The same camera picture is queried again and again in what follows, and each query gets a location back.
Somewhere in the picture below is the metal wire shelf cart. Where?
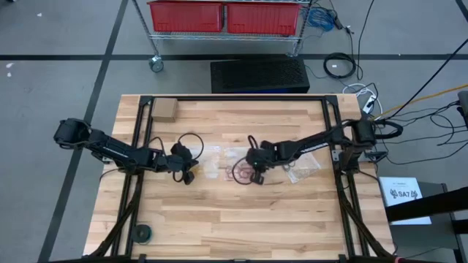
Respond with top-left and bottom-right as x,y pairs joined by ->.
131,0 -> 315,74

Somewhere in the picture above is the white power strip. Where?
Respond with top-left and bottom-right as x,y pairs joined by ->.
361,94 -> 377,115

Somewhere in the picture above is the yellow-orange power cable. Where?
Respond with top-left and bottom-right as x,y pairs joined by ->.
365,83 -> 468,122

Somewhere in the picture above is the black bar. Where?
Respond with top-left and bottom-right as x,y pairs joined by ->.
385,186 -> 468,223

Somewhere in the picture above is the white SA7 booklet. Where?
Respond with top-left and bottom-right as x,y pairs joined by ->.
379,176 -> 433,226

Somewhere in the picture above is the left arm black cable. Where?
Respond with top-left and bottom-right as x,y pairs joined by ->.
148,132 -> 205,183

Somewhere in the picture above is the black cable coil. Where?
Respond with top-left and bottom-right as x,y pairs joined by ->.
322,52 -> 358,80

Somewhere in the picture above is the black aluminium table frame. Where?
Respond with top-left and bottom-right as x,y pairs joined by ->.
89,94 -> 396,263

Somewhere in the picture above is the thick black hose loop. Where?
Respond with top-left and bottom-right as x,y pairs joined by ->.
372,119 -> 404,140

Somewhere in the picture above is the white cable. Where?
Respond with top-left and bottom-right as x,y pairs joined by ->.
342,83 -> 384,118

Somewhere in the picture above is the blue cable coil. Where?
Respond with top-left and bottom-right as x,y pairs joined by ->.
308,7 -> 336,33

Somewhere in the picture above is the thin black straight cable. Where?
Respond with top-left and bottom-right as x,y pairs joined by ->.
385,47 -> 468,121

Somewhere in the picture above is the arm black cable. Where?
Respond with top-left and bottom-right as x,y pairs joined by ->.
148,132 -> 205,183
231,134 -> 260,186

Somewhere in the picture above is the black floor cable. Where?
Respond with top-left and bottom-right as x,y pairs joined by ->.
387,100 -> 468,165

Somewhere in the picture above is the grey rounded object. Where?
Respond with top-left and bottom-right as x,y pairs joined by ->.
456,89 -> 468,129

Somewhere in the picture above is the small brown cardboard box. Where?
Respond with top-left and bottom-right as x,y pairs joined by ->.
151,97 -> 179,123

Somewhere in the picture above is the long black cable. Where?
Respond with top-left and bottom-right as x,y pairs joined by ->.
356,0 -> 377,81

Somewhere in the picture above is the red plastic bin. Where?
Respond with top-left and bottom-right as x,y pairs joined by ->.
225,1 -> 301,37
147,0 -> 225,34

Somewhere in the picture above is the black tape roll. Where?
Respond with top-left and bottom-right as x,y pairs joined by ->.
130,224 -> 153,245

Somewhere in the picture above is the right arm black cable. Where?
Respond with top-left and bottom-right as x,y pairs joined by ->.
231,134 -> 260,186

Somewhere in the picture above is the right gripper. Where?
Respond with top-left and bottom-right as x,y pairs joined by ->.
244,140 -> 284,186

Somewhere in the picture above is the grey cart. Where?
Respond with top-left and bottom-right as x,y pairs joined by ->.
387,180 -> 468,263

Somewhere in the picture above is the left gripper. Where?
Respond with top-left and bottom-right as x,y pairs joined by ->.
160,142 -> 200,186

